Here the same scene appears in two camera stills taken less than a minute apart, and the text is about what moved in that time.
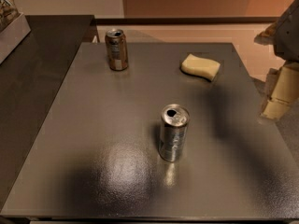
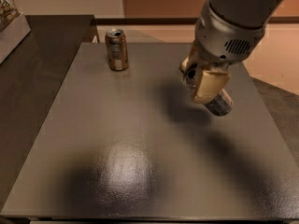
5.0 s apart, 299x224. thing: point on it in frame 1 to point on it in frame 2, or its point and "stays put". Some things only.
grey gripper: [290, 36] to [221, 40]
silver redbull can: [175, 121] to [220, 105]
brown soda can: [117, 49] stays put
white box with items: [14, 27] stays put
